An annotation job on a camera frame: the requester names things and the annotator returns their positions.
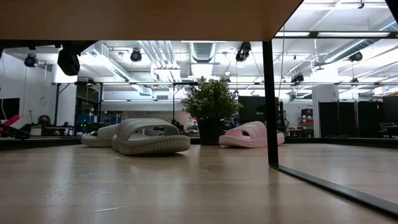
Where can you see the black angled bar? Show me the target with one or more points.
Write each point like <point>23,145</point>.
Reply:
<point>15,133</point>

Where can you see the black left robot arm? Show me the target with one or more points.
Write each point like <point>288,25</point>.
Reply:
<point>68,62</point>

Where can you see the black room divider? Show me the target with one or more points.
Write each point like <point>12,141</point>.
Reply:
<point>342,118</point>

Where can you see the green potted plant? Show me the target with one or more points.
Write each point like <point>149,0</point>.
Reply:
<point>211,102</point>

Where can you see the black cabinet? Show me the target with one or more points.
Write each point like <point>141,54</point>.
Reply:
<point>252,109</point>

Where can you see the black wall monitor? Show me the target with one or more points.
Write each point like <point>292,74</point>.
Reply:
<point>9,109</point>

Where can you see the person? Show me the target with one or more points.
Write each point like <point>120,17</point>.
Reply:
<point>44,120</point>

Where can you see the silver air duct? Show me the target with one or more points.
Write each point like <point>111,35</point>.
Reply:
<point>202,52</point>

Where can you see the red bar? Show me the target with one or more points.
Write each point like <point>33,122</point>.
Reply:
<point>12,119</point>

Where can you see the black overhead light beam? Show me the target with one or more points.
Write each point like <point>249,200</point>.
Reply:
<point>314,34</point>

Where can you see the grey slide sandal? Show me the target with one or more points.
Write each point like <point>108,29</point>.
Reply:
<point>99,138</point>
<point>149,146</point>

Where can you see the pink slide sandal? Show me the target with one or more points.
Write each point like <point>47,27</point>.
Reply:
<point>245,138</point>

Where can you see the black background rig frame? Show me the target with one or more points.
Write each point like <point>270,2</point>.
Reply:
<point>57,105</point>

